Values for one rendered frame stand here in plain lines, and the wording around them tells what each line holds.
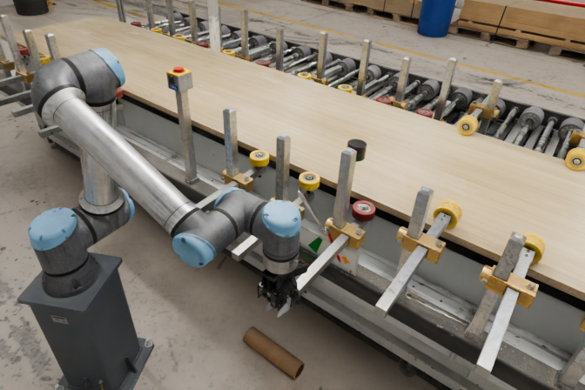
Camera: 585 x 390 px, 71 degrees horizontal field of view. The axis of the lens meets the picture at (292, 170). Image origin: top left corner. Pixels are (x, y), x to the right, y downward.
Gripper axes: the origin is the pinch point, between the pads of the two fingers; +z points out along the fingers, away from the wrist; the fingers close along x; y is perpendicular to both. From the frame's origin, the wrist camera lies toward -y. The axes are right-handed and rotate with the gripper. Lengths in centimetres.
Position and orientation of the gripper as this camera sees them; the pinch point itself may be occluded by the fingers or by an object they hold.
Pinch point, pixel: (283, 307)
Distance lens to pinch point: 123.7
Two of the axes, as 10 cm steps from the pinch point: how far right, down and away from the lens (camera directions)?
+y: -6.0, 4.3, -6.8
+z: -0.4, 8.3, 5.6
